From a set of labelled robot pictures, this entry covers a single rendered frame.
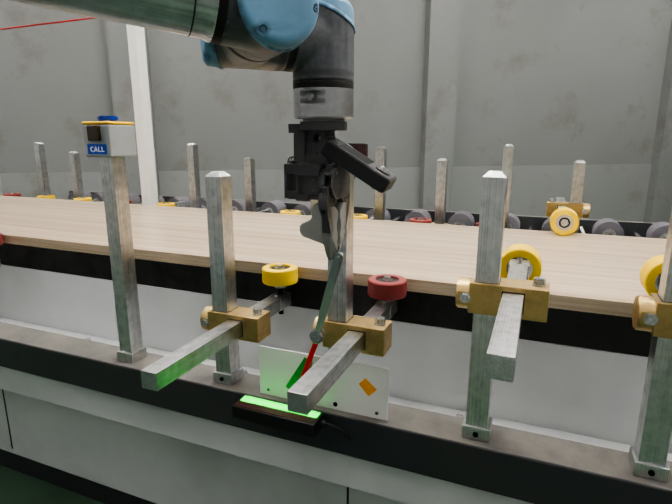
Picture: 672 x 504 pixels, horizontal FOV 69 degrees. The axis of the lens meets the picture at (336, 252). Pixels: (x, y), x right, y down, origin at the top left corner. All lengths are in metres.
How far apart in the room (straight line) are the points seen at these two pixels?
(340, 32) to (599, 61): 5.43
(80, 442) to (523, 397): 1.37
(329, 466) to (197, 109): 3.90
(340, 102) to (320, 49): 0.08
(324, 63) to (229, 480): 1.16
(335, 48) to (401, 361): 0.68
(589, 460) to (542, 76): 5.00
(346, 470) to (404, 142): 4.16
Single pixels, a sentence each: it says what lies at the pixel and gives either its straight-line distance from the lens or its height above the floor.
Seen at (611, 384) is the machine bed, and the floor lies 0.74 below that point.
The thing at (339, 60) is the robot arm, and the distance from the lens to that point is 0.74.
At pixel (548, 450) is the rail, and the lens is 0.92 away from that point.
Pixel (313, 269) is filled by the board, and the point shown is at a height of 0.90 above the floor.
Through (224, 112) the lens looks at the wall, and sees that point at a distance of 4.63.
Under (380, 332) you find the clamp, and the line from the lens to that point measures 0.85.
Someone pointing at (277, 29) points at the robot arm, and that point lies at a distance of 0.56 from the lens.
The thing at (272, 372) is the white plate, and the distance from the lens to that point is 0.98.
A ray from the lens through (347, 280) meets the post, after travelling 0.86.
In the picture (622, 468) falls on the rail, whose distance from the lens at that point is 0.92.
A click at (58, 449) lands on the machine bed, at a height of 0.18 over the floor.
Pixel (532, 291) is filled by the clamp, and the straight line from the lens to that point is 0.79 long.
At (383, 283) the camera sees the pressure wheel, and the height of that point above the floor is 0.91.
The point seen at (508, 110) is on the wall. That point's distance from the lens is 5.45.
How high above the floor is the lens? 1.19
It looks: 13 degrees down
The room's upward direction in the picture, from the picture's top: straight up
